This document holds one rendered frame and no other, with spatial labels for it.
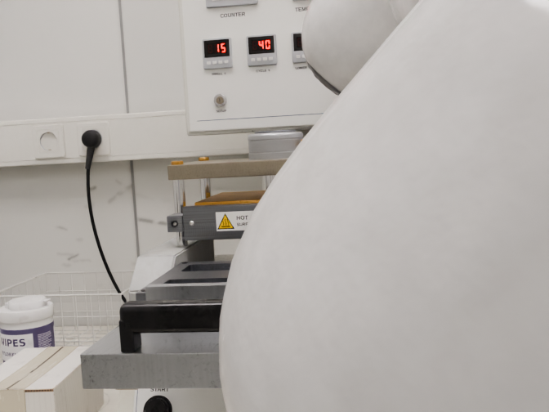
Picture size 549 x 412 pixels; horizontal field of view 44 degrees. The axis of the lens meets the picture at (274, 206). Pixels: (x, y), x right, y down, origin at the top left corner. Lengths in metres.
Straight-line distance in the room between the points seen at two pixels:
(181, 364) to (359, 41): 0.29
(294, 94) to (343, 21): 0.64
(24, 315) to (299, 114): 0.54
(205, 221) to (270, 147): 0.14
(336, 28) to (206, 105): 0.67
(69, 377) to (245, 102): 0.49
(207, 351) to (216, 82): 0.64
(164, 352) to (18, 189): 1.11
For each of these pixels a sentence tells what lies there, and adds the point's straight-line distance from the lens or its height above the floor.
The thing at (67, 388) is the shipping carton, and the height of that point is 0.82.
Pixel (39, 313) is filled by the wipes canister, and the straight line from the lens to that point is 1.17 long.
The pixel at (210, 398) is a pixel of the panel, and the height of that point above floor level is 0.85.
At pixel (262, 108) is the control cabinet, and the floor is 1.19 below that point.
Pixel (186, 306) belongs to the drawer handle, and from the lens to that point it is 0.56.
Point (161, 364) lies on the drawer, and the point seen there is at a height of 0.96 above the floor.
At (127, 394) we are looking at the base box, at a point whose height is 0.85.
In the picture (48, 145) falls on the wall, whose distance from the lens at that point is 1.55.
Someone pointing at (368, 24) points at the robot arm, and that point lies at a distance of 0.47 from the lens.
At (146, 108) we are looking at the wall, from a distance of 1.52.
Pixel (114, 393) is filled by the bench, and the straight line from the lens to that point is 1.16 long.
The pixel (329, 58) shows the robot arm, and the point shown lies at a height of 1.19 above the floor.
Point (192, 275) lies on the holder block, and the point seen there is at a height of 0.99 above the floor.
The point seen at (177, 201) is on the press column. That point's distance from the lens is 0.93.
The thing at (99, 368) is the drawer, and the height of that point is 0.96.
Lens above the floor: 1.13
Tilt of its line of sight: 5 degrees down
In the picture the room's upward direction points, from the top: 3 degrees counter-clockwise
